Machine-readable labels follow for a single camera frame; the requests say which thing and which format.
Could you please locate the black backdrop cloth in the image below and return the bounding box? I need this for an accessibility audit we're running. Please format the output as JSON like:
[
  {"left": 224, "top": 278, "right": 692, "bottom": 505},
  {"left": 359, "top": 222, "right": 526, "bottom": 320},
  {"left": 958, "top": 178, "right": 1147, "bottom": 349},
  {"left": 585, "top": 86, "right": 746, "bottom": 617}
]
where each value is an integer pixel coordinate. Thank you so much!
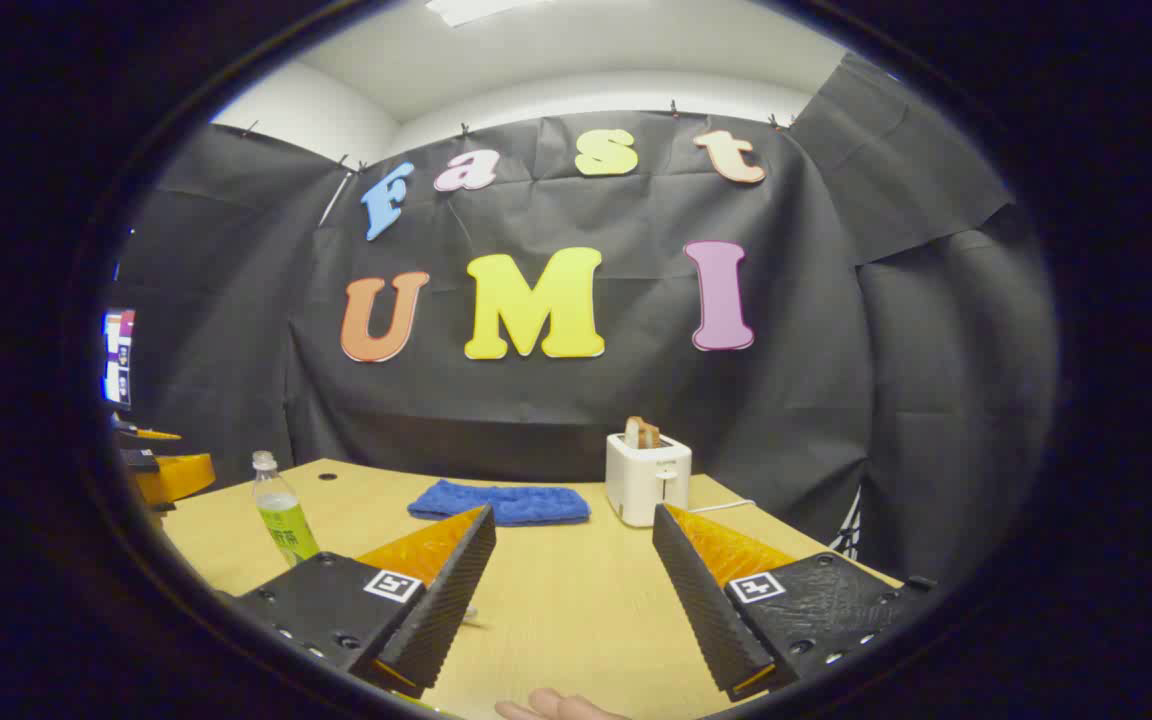
[{"left": 101, "top": 50, "right": 1057, "bottom": 591}]

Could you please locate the clear green-label water bottle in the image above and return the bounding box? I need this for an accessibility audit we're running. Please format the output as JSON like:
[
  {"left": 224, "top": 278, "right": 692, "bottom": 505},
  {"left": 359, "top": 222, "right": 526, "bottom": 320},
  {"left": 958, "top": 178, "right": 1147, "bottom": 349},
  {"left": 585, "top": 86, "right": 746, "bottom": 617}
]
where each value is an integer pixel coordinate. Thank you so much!
[{"left": 251, "top": 450, "right": 322, "bottom": 568}]

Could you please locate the white striped dark fabric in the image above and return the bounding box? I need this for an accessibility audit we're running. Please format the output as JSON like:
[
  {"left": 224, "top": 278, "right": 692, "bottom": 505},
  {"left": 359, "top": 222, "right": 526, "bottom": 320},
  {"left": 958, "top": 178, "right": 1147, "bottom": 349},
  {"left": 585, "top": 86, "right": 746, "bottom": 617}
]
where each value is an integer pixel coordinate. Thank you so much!
[{"left": 829, "top": 488, "right": 864, "bottom": 561}]

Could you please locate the blue towel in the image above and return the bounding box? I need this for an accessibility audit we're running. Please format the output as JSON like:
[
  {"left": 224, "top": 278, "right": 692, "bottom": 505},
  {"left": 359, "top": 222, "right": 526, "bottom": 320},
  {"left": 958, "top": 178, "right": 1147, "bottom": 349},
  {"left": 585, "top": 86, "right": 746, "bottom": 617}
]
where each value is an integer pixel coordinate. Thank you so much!
[{"left": 407, "top": 479, "right": 592, "bottom": 528}]

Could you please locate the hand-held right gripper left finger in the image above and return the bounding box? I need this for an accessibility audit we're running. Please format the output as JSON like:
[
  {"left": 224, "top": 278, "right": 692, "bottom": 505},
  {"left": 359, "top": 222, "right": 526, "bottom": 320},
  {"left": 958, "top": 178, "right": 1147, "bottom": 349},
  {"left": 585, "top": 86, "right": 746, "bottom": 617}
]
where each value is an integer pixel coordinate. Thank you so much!
[{"left": 226, "top": 503, "right": 499, "bottom": 701}]

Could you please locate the white toaster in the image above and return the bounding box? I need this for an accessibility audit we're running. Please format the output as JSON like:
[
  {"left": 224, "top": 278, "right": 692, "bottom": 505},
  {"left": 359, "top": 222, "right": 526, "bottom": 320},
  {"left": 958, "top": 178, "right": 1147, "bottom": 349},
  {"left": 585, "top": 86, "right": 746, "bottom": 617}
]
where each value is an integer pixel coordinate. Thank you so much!
[{"left": 605, "top": 432, "right": 694, "bottom": 529}]

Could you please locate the ceiling light panel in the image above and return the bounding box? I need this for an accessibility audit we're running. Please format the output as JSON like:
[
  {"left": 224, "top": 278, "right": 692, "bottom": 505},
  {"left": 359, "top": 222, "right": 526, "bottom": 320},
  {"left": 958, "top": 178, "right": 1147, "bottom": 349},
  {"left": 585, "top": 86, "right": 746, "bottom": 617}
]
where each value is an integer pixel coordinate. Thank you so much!
[{"left": 424, "top": 0, "right": 557, "bottom": 28}]

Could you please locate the computer monitor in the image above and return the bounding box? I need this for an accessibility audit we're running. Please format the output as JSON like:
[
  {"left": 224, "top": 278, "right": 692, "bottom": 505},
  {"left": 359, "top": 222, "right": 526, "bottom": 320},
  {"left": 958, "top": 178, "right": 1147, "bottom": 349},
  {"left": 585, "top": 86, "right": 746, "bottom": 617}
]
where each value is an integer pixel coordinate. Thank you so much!
[{"left": 101, "top": 308, "right": 137, "bottom": 409}]

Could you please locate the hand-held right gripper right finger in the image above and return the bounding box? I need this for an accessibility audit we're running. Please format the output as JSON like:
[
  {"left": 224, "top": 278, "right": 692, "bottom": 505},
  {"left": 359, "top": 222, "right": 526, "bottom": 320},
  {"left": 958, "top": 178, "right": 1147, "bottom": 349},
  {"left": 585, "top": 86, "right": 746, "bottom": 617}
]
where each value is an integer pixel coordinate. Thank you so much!
[{"left": 651, "top": 503, "right": 937, "bottom": 703}]

